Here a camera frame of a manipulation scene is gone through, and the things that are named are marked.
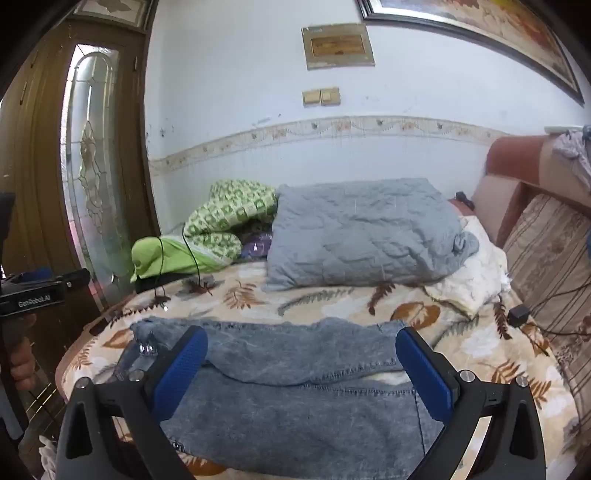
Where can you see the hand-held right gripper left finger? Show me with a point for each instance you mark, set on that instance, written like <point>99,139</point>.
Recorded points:
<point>182,369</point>

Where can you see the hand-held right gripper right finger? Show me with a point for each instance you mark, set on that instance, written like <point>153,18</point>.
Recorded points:
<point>425,374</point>

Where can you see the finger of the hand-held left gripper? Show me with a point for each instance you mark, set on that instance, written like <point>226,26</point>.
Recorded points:
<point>74,278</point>

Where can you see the grey denim pants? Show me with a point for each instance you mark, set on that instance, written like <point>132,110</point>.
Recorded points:
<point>300,415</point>

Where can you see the person's left hand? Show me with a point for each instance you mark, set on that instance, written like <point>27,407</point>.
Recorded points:
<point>22,357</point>

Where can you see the plain green cloth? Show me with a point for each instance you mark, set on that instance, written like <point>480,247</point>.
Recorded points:
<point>152,258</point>

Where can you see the black charger adapter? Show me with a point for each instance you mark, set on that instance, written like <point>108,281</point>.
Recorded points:
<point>518,314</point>

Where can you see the cream pillow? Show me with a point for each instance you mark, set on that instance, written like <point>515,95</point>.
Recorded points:
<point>475,272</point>

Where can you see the leaf print blanket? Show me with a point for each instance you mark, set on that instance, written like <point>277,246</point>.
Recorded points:
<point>323,295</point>

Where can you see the wooden door with glass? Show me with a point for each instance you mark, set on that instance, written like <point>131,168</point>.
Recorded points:
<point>41,138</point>

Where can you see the purple plastic bag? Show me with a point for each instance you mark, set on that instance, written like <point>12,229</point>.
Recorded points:
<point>256,244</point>

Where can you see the grey quilted blanket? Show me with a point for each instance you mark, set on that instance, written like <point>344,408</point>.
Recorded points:
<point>360,230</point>

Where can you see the striped brown cushion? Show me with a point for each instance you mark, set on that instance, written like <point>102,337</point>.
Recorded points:
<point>549,258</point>

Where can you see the green patterned quilt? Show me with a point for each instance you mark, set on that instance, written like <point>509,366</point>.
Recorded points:
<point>231,203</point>

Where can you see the small black object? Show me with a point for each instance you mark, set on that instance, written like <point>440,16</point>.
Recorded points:
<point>463,198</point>

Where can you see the brown upholstered headboard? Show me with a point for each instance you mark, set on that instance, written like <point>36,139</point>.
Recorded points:
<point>512,157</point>

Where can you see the crumpled grey cloth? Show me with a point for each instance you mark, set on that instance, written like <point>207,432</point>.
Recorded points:
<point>572,147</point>

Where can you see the beige light switch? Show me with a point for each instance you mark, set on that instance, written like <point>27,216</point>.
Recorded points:
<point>330,96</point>
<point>311,98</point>

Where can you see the beige wall plaque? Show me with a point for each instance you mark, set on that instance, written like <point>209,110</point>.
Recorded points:
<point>337,46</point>

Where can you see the framed wall painting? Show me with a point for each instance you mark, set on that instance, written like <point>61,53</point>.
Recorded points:
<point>485,18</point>

